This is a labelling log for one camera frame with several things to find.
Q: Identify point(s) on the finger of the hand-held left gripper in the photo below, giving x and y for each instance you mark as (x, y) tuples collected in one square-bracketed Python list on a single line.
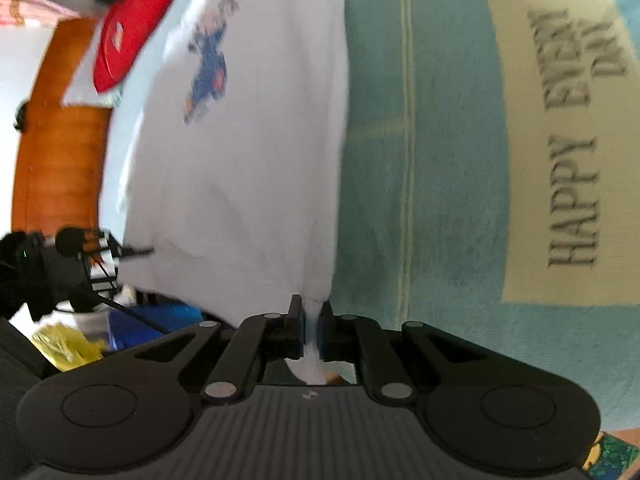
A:
[(137, 251)]

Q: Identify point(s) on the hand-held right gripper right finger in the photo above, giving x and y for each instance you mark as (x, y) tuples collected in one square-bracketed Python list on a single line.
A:
[(325, 332)]

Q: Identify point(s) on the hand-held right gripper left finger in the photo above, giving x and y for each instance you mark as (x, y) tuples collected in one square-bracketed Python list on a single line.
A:
[(298, 330)]

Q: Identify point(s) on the white printed sweatshirt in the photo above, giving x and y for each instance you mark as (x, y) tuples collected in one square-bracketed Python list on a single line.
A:
[(240, 185)]

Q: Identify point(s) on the blue bag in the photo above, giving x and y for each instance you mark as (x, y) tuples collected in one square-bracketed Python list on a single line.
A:
[(150, 325)]

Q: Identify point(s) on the yellow plastic bag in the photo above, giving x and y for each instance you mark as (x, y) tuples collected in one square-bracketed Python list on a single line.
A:
[(65, 345)]

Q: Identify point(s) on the wooden headboard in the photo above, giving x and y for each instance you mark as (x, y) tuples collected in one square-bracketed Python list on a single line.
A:
[(55, 160)]

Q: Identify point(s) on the small black item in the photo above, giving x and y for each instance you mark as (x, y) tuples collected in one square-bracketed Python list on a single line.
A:
[(21, 117)]

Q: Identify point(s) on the grey checked pillow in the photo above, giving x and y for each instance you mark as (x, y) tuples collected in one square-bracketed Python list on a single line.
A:
[(82, 87)]

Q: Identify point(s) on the green checked bed sheet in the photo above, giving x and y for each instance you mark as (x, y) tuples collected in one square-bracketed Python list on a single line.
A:
[(450, 160)]

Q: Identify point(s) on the red quilt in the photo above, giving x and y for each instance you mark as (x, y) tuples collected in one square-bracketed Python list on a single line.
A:
[(125, 35)]

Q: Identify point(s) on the pink floral curtain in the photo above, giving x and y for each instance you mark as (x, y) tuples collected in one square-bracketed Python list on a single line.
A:
[(30, 7)]

